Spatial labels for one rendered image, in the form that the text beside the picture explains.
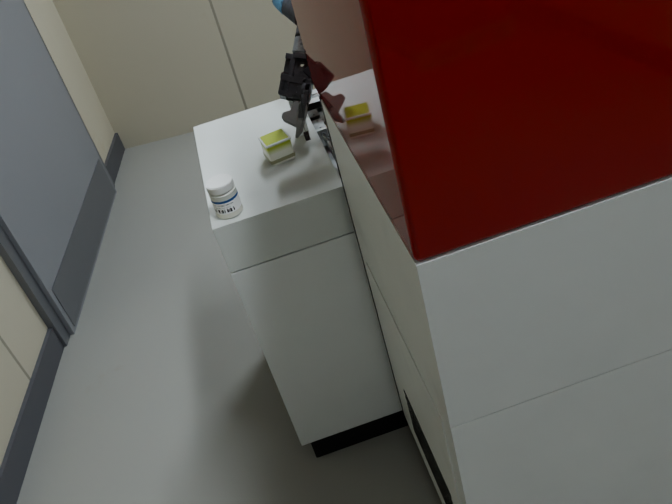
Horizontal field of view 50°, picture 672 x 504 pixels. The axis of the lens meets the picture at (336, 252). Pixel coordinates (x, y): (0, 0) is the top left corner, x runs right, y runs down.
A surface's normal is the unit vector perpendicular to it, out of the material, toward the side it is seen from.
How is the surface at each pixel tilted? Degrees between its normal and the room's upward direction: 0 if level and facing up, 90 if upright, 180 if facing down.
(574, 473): 90
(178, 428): 0
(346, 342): 90
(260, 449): 0
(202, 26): 90
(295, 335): 90
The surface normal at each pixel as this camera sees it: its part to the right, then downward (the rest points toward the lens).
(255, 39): 0.09, 0.59
